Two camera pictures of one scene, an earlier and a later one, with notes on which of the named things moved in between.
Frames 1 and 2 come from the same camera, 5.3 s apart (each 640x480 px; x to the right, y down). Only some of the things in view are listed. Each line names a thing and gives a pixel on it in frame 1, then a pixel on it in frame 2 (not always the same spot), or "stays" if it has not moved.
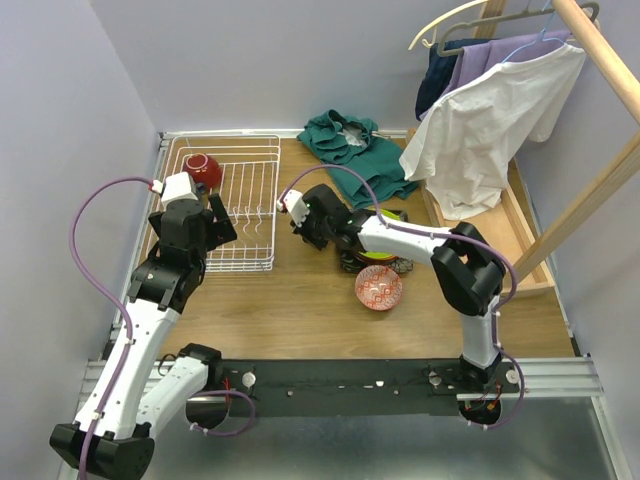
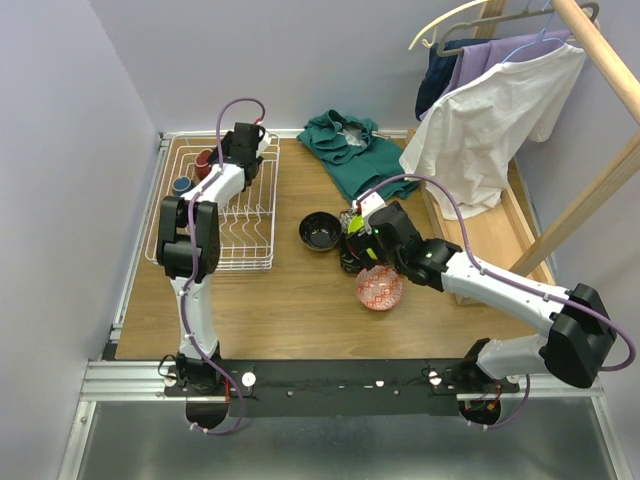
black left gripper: [220, 220] to [245, 138]
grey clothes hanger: [525, 11] stays
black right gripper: [302, 232] to [360, 242]
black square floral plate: [352, 262] stays
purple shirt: [477, 59] stays
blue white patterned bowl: [378, 288] stays
